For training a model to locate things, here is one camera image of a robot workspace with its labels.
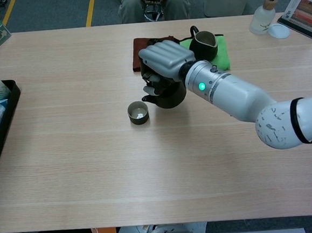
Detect frosted glass bottle wooden cap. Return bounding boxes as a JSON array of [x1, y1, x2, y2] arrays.
[[246, 0, 278, 36]]

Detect black tea pitcher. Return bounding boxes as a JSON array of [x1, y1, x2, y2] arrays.
[[187, 23, 220, 63]]

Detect brown folded cloth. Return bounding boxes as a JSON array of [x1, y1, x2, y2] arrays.
[[130, 34, 178, 73]]

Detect green cloth with black trim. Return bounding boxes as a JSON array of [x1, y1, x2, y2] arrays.
[[179, 34, 231, 74]]

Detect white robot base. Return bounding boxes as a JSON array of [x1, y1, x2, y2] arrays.
[[115, 220, 209, 233]]

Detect black plastic tray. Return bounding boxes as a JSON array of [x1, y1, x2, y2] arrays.
[[0, 79, 27, 169]]

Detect white round lid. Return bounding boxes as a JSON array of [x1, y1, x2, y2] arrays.
[[267, 22, 292, 41]]

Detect colourful tea box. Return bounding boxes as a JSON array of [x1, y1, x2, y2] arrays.
[[275, 0, 312, 44]]

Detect chrome metal frame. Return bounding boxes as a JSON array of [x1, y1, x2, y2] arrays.
[[142, 1, 165, 23]]

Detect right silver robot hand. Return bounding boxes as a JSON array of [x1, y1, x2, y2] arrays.
[[136, 34, 198, 98]]

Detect small grey tea cup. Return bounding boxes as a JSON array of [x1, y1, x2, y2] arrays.
[[126, 100, 151, 126]]

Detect seated person grey trousers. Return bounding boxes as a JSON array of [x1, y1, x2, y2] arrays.
[[117, 0, 189, 25]]

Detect black teapot with bail handle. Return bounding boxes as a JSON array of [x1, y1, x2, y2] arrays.
[[138, 62, 189, 111]]

